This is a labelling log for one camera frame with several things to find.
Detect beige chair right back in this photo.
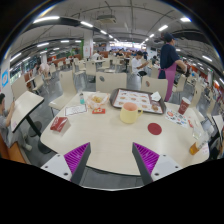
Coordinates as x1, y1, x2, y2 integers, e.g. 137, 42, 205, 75
141, 76, 168, 99

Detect white paper receipt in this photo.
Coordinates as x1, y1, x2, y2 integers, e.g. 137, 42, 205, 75
65, 105, 87, 116

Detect red paper cup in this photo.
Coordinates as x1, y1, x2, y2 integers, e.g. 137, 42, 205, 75
178, 97, 191, 115

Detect red snack box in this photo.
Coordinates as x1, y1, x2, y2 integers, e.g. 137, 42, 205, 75
50, 116, 70, 132

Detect printed paper placemat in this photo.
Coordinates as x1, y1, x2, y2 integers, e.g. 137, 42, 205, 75
165, 109, 193, 128

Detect crumpled white napkin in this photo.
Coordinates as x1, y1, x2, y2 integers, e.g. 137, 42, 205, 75
151, 92, 161, 101

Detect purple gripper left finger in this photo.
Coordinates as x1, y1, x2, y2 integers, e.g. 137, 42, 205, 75
64, 143, 91, 185

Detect seated person white shirt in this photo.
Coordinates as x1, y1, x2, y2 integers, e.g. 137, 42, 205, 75
132, 51, 149, 76

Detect beige chair left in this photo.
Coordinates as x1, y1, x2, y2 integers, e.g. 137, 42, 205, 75
49, 71, 77, 111

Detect dark food tray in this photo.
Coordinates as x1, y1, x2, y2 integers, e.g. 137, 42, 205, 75
110, 88, 165, 114

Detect bag of fried food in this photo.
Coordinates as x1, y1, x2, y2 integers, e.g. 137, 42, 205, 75
87, 92, 109, 109

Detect small red packet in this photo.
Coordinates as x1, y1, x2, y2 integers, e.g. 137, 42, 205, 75
92, 108, 105, 114

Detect dark red round coaster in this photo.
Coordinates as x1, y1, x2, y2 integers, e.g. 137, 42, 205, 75
148, 123, 162, 135

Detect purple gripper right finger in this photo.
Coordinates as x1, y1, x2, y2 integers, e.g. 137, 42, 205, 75
132, 143, 159, 185

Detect person in purple apron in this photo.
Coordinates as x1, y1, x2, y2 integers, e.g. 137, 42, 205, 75
158, 33, 187, 102

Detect beige chair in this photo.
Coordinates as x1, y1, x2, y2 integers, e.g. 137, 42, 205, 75
96, 72, 127, 93
141, 76, 168, 99
49, 71, 77, 111

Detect beige chair centre back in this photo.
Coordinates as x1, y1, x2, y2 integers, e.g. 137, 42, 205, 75
96, 72, 127, 93

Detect small teal bottle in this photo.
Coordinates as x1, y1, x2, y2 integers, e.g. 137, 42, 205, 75
79, 92, 85, 104

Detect yellow ceramic mug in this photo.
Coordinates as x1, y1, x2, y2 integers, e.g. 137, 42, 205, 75
120, 102, 143, 124

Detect seated person at left edge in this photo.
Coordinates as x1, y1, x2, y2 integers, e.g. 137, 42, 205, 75
0, 93, 32, 151

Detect plastic cup with orange drink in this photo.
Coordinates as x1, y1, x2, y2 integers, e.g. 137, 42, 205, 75
189, 128, 209, 155

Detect small side table left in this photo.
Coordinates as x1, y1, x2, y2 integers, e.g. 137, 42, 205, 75
11, 91, 44, 137

